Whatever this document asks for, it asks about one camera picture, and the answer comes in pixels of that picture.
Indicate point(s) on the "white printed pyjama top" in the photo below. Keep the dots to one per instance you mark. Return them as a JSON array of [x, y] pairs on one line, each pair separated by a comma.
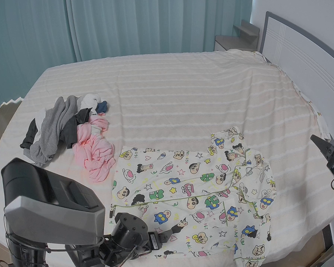
[[189, 193]]

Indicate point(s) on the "pink garment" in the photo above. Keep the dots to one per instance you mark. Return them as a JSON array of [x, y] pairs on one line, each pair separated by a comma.
[[94, 154]]

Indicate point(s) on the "dark blue garment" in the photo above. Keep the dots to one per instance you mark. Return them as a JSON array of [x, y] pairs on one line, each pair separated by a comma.
[[102, 107]]

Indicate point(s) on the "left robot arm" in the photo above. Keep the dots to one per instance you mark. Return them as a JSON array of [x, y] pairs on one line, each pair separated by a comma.
[[53, 204]]

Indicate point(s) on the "grey bedside table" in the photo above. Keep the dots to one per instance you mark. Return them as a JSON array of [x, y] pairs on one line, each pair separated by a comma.
[[233, 39]]

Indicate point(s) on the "black garment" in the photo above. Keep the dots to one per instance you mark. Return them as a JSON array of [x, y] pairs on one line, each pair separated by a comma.
[[72, 132]]

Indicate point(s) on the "bed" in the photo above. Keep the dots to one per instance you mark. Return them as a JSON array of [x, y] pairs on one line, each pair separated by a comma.
[[183, 93]]

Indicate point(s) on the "blue-green curtain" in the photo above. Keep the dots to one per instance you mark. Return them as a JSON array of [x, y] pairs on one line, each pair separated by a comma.
[[155, 18], [25, 32]]

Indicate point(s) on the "grey garment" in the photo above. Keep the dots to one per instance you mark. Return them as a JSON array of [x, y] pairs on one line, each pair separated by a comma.
[[55, 126]]

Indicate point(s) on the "white garment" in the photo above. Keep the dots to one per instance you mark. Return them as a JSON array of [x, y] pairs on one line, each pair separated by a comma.
[[89, 101]]

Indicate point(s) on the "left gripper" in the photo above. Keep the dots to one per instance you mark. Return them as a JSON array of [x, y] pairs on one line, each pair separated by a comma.
[[164, 235]]

